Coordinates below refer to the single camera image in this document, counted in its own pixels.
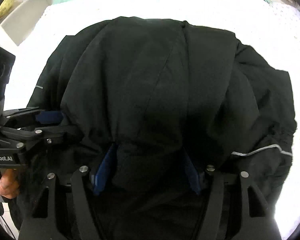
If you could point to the yellow globe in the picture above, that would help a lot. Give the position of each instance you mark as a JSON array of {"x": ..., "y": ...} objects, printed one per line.
[{"x": 5, "y": 7}]

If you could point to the white corner bookshelf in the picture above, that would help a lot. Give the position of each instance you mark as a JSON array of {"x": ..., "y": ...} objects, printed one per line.
[{"x": 22, "y": 18}]

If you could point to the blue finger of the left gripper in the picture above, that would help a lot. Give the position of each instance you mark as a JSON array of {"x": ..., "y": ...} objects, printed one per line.
[{"x": 50, "y": 118}]

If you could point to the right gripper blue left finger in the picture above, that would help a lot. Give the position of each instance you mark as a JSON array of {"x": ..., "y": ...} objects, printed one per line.
[{"x": 101, "y": 176}]

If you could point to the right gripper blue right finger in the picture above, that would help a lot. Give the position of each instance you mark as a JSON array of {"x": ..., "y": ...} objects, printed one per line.
[{"x": 193, "y": 177}]

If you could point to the person's left hand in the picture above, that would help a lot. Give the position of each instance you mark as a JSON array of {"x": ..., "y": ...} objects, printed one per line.
[{"x": 9, "y": 185}]

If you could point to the black hooded jacket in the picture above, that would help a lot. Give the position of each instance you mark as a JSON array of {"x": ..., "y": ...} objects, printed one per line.
[{"x": 160, "y": 92}]

